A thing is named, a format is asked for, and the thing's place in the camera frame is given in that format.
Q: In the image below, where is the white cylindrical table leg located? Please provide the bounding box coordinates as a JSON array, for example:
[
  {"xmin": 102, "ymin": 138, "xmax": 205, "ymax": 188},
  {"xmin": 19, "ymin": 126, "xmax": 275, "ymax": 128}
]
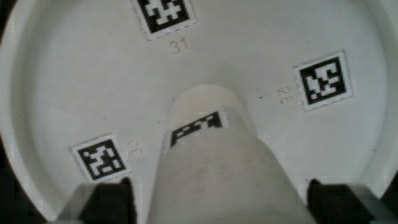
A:
[{"xmin": 147, "ymin": 84, "xmax": 315, "ymax": 224}]

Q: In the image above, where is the white round table top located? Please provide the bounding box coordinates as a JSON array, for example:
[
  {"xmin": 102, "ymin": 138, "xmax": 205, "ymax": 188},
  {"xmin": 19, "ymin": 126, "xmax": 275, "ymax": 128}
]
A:
[{"xmin": 0, "ymin": 0, "xmax": 398, "ymax": 224}]

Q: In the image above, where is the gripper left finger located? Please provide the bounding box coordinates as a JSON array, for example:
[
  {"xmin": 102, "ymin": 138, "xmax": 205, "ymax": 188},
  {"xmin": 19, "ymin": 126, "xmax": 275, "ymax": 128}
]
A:
[{"xmin": 49, "ymin": 178, "xmax": 138, "ymax": 224}]

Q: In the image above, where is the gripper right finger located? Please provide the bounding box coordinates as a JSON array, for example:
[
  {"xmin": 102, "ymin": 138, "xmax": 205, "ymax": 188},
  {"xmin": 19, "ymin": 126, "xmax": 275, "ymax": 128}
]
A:
[{"xmin": 307, "ymin": 179, "xmax": 398, "ymax": 224}]

